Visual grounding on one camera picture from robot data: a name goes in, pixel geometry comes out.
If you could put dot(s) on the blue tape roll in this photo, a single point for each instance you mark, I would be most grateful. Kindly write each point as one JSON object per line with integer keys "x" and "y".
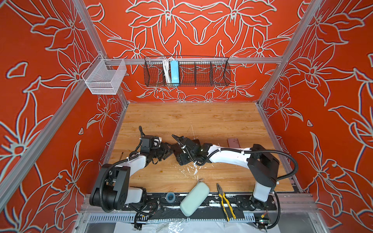
{"x": 170, "y": 197}

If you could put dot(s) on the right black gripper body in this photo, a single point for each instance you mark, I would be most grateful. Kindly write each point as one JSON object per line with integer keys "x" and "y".
{"x": 184, "y": 158}

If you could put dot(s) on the light blue box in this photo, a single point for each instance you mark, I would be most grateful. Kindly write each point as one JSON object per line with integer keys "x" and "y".
{"x": 174, "y": 65}

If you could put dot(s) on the green circuit board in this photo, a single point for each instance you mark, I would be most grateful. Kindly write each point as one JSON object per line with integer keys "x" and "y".
{"x": 262, "y": 220}

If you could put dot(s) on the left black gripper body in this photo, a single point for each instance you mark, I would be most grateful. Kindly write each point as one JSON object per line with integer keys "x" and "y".
{"x": 160, "y": 152}

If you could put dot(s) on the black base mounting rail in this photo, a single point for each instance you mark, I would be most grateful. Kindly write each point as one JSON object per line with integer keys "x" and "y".
{"x": 234, "y": 207}

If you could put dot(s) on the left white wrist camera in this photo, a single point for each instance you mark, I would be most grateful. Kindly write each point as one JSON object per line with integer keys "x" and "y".
{"x": 157, "y": 141}

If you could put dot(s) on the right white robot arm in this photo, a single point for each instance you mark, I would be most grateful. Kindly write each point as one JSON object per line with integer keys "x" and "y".
{"x": 260, "y": 161}

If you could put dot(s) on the pink phone case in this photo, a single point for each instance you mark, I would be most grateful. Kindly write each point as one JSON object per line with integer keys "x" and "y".
{"x": 233, "y": 143}

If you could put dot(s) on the clear plastic wall bin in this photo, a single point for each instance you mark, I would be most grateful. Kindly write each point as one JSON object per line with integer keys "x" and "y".
{"x": 101, "y": 79}

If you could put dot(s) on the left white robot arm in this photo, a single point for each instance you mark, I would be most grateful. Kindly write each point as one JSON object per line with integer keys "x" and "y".
{"x": 112, "y": 190}

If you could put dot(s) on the black wire wall basket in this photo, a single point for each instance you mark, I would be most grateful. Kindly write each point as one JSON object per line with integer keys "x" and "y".
{"x": 194, "y": 71}

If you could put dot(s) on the yellow handled pliers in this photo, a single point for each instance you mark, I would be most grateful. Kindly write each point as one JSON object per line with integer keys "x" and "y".
{"x": 225, "y": 203}

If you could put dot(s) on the mint green glasses case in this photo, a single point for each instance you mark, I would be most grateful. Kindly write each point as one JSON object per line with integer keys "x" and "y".
{"x": 194, "y": 199}

